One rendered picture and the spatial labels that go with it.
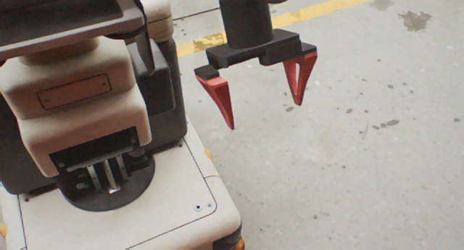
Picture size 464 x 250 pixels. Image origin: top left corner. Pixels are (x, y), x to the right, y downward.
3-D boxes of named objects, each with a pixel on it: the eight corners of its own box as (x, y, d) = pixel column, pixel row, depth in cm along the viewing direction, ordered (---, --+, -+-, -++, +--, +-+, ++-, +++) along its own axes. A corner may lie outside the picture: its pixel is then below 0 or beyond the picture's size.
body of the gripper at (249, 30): (303, 48, 54) (293, -15, 51) (225, 73, 51) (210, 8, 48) (278, 41, 60) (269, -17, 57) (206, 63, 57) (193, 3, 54)
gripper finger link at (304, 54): (326, 106, 58) (317, 34, 54) (276, 124, 56) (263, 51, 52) (299, 93, 64) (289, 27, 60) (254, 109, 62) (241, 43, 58)
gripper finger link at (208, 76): (278, 124, 56) (264, 50, 52) (225, 143, 53) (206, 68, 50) (255, 109, 62) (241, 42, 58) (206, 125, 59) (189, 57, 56)
